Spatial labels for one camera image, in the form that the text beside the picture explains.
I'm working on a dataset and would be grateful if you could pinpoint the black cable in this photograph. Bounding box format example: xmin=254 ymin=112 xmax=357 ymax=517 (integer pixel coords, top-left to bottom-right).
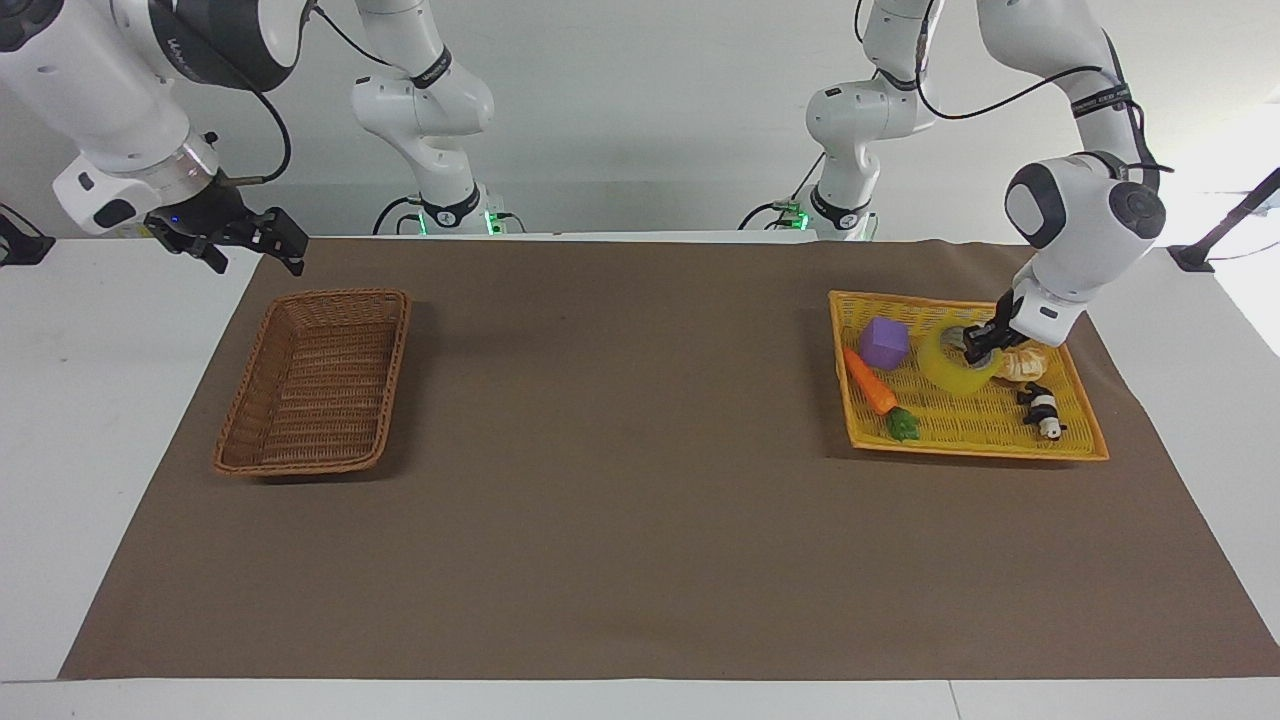
xmin=737 ymin=150 xmax=829 ymax=232
xmin=222 ymin=88 xmax=294 ymax=189
xmin=304 ymin=3 xmax=393 ymax=69
xmin=372 ymin=195 xmax=423 ymax=238
xmin=912 ymin=0 xmax=1177 ymax=197

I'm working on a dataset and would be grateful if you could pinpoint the black stand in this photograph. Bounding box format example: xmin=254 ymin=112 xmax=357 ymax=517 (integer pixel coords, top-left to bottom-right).
xmin=0 ymin=203 xmax=57 ymax=268
xmin=1167 ymin=167 xmax=1280 ymax=274

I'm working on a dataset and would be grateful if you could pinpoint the yellow plastic basket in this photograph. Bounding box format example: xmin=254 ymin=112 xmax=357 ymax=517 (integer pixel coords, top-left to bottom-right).
xmin=827 ymin=289 xmax=1111 ymax=464

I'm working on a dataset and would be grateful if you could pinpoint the purple toy block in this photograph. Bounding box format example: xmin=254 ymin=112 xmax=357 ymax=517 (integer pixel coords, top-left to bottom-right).
xmin=859 ymin=316 xmax=912 ymax=372

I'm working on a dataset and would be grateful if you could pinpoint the yellow tape roll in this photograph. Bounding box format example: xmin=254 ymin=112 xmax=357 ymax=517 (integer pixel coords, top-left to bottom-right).
xmin=919 ymin=322 xmax=1002 ymax=395

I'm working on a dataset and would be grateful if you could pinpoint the tan toy bread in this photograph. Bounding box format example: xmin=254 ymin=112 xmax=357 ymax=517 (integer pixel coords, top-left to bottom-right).
xmin=992 ymin=344 xmax=1053 ymax=384

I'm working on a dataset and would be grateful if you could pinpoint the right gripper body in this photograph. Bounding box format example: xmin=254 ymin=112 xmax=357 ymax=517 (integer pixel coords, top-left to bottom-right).
xmin=143 ymin=172 xmax=253 ymax=253

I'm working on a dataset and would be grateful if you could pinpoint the orange toy carrot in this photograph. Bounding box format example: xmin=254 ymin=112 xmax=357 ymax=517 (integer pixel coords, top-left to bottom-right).
xmin=841 ymin=346 xmax=922 ymax=442

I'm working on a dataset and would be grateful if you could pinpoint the brown wicker basket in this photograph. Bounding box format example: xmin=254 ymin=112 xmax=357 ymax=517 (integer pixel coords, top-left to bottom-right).
xmin=212 ymin=288 xmax=414 ymax=478

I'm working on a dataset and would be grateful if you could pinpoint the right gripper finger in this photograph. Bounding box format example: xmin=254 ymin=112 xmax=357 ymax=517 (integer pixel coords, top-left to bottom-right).
xmin=232 ymin=206 xmax=310 ymax=278
xmin=160 ymin=234 xmax=230 ymax=275

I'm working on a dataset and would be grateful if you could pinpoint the black and white toy panda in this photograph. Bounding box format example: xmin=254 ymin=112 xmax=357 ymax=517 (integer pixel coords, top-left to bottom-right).
xmin=1015 ymin=381 xmax=1069 ymax=442

